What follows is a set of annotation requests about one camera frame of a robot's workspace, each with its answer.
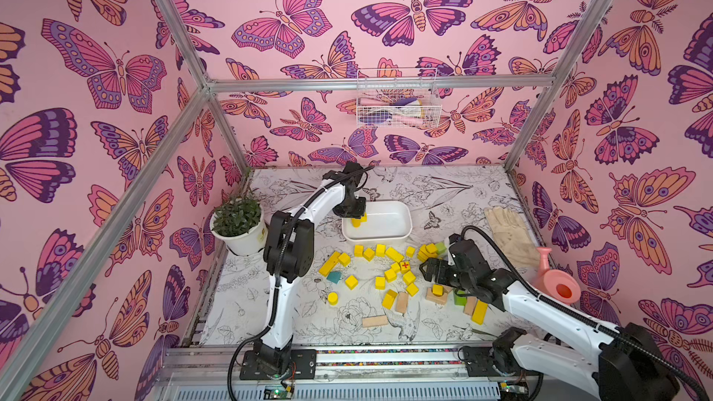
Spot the pink watering can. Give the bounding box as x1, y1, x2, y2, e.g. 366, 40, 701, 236
532, 247, 581, 306

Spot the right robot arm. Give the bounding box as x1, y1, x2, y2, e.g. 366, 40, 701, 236
419, 226, 709, 400

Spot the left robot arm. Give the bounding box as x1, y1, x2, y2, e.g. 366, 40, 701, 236
227, 162, 373, 400

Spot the yellow block lower middle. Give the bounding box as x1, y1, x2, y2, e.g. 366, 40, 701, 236
382, 290, 398, 310

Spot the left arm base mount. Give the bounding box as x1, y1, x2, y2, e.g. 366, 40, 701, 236
239, 349, 318, 381

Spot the yellow cylinder block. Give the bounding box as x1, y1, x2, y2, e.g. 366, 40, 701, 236
351, 215, 368, 228

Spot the teal block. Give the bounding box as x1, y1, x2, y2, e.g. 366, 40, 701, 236
327, 271, 342, 284

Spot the yellow long block right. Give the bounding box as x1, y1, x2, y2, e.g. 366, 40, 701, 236
471, 300, 488, 325

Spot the natural wood block upright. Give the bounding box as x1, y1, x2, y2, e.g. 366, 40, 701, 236
395, 292, 410, 315

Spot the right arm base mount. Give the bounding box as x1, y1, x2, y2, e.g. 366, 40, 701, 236
458, 345, 538, 380

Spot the potted green plant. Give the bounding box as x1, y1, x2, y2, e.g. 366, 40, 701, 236
210, 195, 267, 257

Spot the white plastic bin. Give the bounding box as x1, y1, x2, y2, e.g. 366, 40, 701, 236
342, 200, 413, 245

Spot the yellow disc block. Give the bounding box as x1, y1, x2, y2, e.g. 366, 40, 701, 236
328, 293, 339, 306

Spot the wire basket on wall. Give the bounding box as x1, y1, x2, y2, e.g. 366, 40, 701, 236
354, 76, 442, 130

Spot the beige work glove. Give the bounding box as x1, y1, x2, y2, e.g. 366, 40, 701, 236
484, 207, 540, 268

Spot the long natural wood block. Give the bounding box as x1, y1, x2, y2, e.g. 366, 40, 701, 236
362, 315, 389, 329

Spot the green rectangular block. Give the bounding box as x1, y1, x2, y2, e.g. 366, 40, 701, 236
453, 293, 467, 306

